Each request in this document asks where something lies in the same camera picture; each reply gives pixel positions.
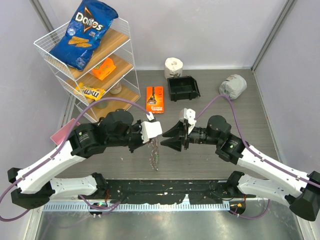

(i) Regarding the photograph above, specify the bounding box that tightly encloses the pink plastic tray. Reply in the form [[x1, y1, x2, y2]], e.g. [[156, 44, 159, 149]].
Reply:
[[50, 118, 76, 146]]

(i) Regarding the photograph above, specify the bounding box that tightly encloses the orange snack box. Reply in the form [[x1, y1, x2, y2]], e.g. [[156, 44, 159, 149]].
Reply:
[[90, 57, 116, 81]]

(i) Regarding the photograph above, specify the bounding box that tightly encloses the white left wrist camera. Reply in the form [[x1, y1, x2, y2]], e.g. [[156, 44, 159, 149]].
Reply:
[[141, 121, 163, 144]]

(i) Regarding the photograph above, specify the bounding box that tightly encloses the yellow M&M candy bag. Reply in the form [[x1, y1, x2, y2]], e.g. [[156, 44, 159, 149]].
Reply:
[[75, 82, 106, 101]]

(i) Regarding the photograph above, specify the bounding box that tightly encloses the white toilet paper roll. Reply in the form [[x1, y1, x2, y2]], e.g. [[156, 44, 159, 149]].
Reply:
[[164, 57, 184, 79]]

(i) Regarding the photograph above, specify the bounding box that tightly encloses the grey wrapped paper bundle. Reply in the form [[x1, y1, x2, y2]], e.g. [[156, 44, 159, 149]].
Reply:
[[218, 74, 248, 100]]

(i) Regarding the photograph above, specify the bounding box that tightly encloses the black plastic storage bin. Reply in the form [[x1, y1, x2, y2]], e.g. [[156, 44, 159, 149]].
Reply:
[[167, 76, 201, 102]]

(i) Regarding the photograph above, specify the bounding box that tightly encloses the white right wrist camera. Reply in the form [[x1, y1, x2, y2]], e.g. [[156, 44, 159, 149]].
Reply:
[[179, 108, 197, 134]]

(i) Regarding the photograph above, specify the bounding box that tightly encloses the orange razor box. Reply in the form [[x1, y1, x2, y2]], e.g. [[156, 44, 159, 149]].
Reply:
[[145, 86, 165, 114]]

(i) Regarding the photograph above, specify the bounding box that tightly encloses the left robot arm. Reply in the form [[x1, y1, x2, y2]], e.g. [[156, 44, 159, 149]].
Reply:
[[10, 109, 149, 210]]

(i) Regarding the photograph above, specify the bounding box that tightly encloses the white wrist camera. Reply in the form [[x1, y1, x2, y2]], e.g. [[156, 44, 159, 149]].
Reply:
[[141, 121, 163, 144], [179, 108, 197, 134]]

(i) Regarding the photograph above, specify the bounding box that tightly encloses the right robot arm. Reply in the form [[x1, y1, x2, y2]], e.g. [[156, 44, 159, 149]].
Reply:
[[160, 115, 320, 222]]

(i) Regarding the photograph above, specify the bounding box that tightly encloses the white wire wooden shelf rack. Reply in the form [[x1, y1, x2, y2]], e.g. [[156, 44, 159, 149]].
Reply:
[[33, 18, 141, 111]]

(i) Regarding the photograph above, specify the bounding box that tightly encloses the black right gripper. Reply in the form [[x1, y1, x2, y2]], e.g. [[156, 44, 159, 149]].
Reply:
[[161, 119, 221, 152]]

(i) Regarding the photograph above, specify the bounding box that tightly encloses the blue Doritos chip bag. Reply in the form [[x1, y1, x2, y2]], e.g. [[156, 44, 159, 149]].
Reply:
[[49, 0, 119, 71]]

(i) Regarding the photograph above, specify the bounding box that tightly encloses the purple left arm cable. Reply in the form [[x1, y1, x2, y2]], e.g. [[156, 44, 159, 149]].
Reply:
[[0, 97, 156, 223]]

